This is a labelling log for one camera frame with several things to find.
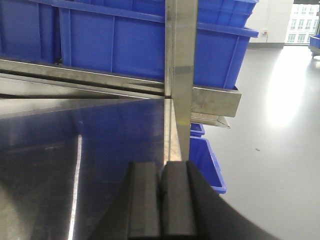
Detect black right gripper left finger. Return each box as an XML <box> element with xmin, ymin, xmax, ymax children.
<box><xmin>94</xmin><ymin>162</ymin><xmax>161</xmax><ymax>240</ymax></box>

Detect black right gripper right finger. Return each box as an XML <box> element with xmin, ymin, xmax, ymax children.
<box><xmin>161</xmin><ymin>161</ymin><xmax>276</xmax><ymax>240</ymax></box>

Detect blue crate below shelf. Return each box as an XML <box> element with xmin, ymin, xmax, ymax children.
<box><xmin>189</xmin><ymin>123</ymin><xmax>227</xmax><ymax>194</ymax></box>

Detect blue plastic crate on shelf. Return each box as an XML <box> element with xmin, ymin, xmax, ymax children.
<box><xmin>53</xmin><ymin>0</ymin><xmax>258</xmax><ymax>89</ymax></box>

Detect blue crate upper stacked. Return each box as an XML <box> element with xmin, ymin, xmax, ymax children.
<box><xmin>80</xmin><ymin>0</ymin><xmax>258</xmax><ymax>28</ymax></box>

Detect blue crate at far left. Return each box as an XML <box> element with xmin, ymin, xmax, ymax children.
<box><xmin>0</xmin><ymin>0</ymin><xmax>61</xmax><ymax>64</ymax></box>

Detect distant blue crate on cart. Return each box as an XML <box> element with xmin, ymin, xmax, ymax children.
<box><xmin>309</xmin><ymin>34</ymin><xmax>320</xmax><ymax>49</ymax></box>

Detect stainless steel shelf frame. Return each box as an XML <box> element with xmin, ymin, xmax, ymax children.
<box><xmin>0</xmin><ymin>0</ymin><xmax>242</xmax><ymax>162</ymax></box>

